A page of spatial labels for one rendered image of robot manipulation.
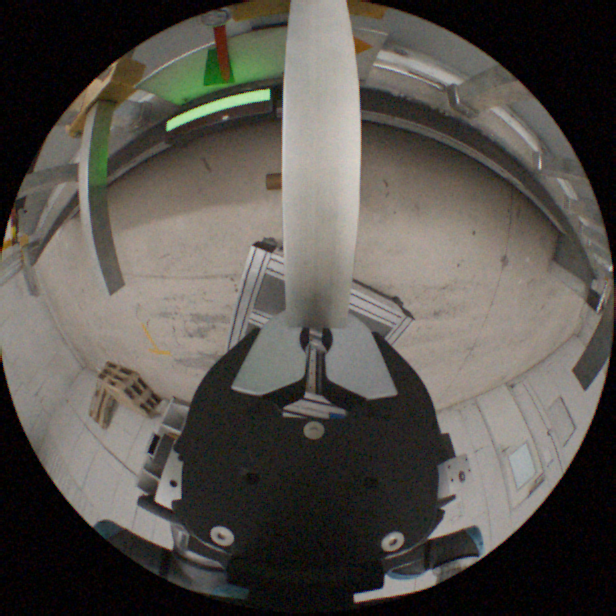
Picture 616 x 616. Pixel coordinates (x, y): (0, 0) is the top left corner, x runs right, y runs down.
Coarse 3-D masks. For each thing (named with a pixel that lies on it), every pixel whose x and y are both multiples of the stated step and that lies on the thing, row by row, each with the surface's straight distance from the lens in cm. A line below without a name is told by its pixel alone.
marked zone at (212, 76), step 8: (208, 56) 26; (216, 56) 26; (208, 64) 28; (216, 64) 28; (208, 72) 29; (216, 72) 29; (232, 72) 29; (208, 80) 30; (216, 80) 30; (232, 80) 31
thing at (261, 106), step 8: (248, 104) 29; (256, 104) 28; (264, 104) 28; (216, 112) 30; (224, 112) 30; (232, 112) 29; (240, 112) 29; (248, 112) 28; (256, 112) 28; (192, 120) 32; (200, 120) 31; (208, 120) 30; (216, 120) 30; (176, 128) 34; (184, 128) 33; (192, 128) 32; (168, 136) 34; (176, 136) 33
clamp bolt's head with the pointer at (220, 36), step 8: (208, 16) 20; (216, 16) 20; (224, 16) 20; (208, 24) 21; (216, 24) 21; (224, 24) 22; (216, 32) 23; (224, 32) 23; (216, 40) 24; (224, 40) 24; (216, 48) 25; (224, 48) 25; (224, 56) 26; (224, 64) 27; (224, 72) 28; (224, 80) 30
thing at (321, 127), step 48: (336, 0) 16; (288, 48) 11; (336, 48) 11; (288, 96) 9; (336, 96) 9; (288, 144) 8; (336, 144) 8; (288, 192) 8; (336, 192) 8; (288, 240) 8; (336, 240) 8; (288, 288) 8; (336, 288) 8
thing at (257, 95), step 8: (240, 96) 30; (248, 96) 30; (256, 96) 29; (264, 96) 29; (208, 104) 32; (216, 104) 31; (224, 104) 30; (232, 104) 30; (192, 112) 33; (200, 112) 32; (208, 112) 31; (176, 120) 35; (184, 120) 33; (168, 128) 35
